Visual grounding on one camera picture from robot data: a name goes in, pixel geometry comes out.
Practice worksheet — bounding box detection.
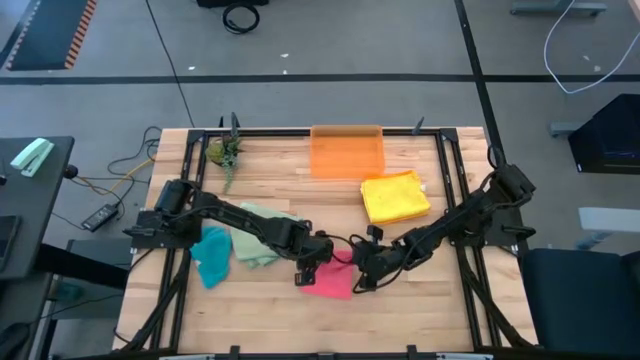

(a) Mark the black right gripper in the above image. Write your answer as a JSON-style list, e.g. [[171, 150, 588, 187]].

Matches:
[[351, 224, 404, 294]]

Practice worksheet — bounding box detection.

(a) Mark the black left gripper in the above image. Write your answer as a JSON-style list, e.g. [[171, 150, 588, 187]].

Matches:
[[292, 228, 335, 288]]

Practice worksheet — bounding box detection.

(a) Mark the pink microfiber towel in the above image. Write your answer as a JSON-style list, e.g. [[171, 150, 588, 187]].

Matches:
[[299, 249, 357, 301]]

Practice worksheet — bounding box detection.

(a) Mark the light green microfiber towel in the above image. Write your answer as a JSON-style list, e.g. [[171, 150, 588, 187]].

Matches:
[[230, 201, 302, 269]]

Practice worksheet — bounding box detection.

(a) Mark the yellow microfiber towel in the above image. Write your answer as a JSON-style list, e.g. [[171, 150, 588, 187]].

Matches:
[[359, 169, 432, 226]]

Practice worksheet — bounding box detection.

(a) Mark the teal microfiber towel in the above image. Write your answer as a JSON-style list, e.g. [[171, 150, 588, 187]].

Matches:
[[189, 226, 234, 290]]

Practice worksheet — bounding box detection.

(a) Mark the orange translucent plastic bin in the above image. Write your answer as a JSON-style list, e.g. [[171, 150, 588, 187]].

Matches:
[[309, 124, 386, 180]]

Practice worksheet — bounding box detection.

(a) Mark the small potted succulent plant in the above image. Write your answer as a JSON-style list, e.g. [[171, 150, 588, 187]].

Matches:
[[205, 132, 245, 194]]

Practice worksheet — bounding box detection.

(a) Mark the dark blue chair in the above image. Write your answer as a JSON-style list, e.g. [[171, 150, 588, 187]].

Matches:
[[519, 248, 640, 354]]

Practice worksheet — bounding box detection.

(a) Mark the black power adapter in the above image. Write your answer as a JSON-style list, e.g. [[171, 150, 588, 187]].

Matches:
[[80, 203, 120, 233]]

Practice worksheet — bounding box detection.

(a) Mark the light grey furniture base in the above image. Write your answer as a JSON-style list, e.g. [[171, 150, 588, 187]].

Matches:
[[578, 207, 640, 251]]

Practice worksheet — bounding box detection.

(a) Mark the black equipment case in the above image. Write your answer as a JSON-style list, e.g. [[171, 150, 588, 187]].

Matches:
[[568, 93, 640, 175]]

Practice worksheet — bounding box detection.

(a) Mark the black office desk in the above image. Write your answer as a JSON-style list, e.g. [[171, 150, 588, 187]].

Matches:
[[0, 135, 75, 281]]

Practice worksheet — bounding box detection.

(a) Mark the mint green stapler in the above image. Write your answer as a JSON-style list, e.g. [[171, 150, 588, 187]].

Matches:
[[9, 138, 55, 179]]

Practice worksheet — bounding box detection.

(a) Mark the grey desk foot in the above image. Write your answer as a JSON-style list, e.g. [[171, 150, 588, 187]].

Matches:
[[509, 0, 608, 17]]

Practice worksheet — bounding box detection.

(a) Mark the black orange-edged floor mat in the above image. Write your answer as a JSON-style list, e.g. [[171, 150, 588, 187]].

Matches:
[[4, 0, 97, 71]]

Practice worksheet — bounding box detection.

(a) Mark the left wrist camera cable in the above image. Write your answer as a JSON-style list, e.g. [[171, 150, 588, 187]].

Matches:
[[314, 230, 364, 266]]

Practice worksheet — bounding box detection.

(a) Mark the black aluminium table frame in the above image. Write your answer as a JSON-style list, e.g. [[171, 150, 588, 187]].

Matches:
[[112, 127, 539, 360]]

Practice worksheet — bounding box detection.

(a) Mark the yellow floor cable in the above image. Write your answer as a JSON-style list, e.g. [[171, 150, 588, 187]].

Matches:
[[74, 158, 152, 194]]

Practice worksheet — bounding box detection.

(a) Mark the black floor cable tangle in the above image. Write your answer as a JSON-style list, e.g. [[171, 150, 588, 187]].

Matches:
[[49, 126, 162, 231]]

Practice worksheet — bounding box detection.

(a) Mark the long thin black cable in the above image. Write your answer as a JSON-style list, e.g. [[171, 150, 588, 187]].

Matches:
[[144, 0, 195, 129]]

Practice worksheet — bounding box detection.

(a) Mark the coiled black cable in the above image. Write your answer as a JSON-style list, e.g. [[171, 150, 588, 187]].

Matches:
[[222, 3, 261, 35]]

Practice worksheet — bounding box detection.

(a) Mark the white floor cable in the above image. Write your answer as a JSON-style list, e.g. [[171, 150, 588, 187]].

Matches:
[[543, 0, 640, 95]]

